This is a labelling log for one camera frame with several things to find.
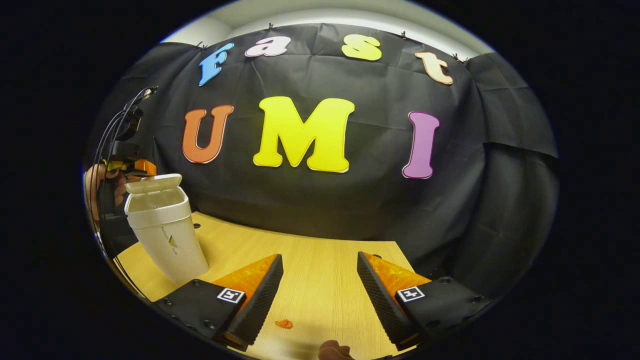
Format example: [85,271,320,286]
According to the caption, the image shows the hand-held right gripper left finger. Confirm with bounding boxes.
[152,253,284,352]

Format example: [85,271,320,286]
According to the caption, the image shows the white desktop garbage bin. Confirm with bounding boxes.
[124,173,211,284]

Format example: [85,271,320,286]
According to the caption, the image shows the wooden desktop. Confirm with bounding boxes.
[114,211,426,360]

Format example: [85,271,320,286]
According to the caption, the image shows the black cable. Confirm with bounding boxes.
[91,86,160,216]

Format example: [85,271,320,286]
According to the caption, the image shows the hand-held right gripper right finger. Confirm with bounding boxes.
[356,251,493,352]

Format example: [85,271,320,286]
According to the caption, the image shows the black backdrop cloth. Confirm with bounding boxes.
[85,22,560,296]

